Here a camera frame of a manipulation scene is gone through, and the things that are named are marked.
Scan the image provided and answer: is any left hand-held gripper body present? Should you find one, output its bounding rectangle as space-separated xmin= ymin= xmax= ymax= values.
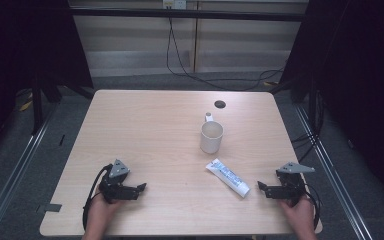
xmin=98 ymin=158 xmax=140 ymax=203

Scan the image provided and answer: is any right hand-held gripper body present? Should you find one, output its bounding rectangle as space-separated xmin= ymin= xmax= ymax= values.
xmin=272 ymin=161 xmax=316 ymax=207

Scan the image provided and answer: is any white blue toothpaste tube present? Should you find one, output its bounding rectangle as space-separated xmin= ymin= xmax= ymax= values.
xmin=205 ymin=158 xmax=251 ymax=199

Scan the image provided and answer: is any white cup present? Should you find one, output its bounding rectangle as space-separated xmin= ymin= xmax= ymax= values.
xmin=199 ymin=112 xmax=225 ymax=155

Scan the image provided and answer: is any person's right hand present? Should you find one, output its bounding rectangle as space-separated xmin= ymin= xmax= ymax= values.
xmin=278 ymin=194 xmax=316 ymax=232

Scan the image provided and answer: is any person's left hand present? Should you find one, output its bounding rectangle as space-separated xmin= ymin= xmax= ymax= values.
xmin=85 ymin=189 xmax=125 ymax=232

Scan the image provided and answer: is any grey floor tape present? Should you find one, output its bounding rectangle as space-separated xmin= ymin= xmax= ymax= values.
xmin=35 ymin=202 xmax=63 ymax=214

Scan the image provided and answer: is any black stand leg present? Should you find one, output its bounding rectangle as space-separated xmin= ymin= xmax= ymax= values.
xmin=30 ymin=78 xmax=45 ymax=136

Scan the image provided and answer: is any yellow floor tape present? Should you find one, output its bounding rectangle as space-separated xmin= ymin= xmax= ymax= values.
xmin=18 ymin=99 xmax=34 ymax=113

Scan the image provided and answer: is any dark curtain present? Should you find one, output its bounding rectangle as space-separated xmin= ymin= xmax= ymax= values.
xmin=278 ymin=0 xmax=384 ymax=213
xmin=0 ymin=0 xmax=95 ymax=164

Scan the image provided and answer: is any black horizontal bar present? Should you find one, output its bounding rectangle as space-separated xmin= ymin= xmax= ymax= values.
xmin=69 ymin=7 xmax=310 ymax=23

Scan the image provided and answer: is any left hand-held gripper black cable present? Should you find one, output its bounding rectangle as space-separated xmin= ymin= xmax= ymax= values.
xmin=82 ymin=163 xmax=113 ymax=232

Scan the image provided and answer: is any hand-held gripper black cable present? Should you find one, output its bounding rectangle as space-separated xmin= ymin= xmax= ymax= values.
xmin=82 ymin=163 xmax=113 ymax=232
xmin=303 ymin=183 xmax=322 ymax=231

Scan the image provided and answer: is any right hand-held gripper black cable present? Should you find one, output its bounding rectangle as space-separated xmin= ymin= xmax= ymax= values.
xmin=303 ymin=183 xmax=322 ymax=231

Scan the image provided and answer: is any metal floor rail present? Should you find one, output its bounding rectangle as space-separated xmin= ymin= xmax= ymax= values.
xmin=292 ymin=102 xmax=375 ymax=240
xmin=0 ymin=101 xmax=60 ymax=240

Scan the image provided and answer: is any bundle of black floor cables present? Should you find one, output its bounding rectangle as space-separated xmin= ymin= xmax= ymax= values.
xmin=290 ymin=89 xmax=326 ymax=164

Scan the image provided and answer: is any black wall cable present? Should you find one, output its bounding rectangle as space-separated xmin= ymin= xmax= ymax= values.
xmin=165 ymin=16 xmax=286 ymax=92

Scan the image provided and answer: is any white wall socket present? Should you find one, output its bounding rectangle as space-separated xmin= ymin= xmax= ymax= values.
xmin=162 ymin=0 xmax=188 ymax=10

